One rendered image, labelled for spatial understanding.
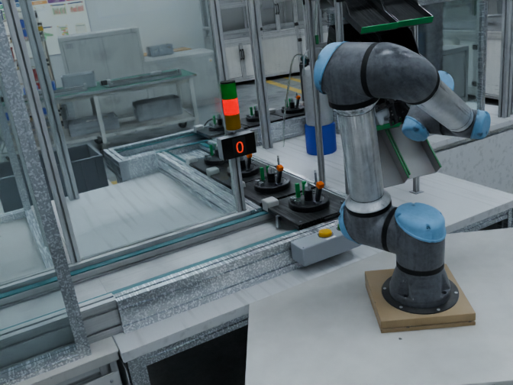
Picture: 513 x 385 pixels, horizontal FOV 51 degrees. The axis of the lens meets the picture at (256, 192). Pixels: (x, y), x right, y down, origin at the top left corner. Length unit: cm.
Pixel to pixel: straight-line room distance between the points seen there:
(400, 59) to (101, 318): 97
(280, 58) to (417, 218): 990
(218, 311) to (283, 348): 26
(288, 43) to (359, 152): 993
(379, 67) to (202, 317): 81
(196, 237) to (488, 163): 192
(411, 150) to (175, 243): 91
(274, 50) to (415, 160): 915
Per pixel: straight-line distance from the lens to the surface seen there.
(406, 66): 115
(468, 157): 308
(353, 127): 125
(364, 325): 141
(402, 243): 134
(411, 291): 139
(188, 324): 149
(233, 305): 153
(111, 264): 172
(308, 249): 158
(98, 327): 151
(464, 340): 138
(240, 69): 1085
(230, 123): 175
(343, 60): 119
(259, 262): 160
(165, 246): 176
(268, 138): 297
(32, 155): 128
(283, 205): 186
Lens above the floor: 166
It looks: 20 degrees down
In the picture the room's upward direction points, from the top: 7 degrees counter-clockwise
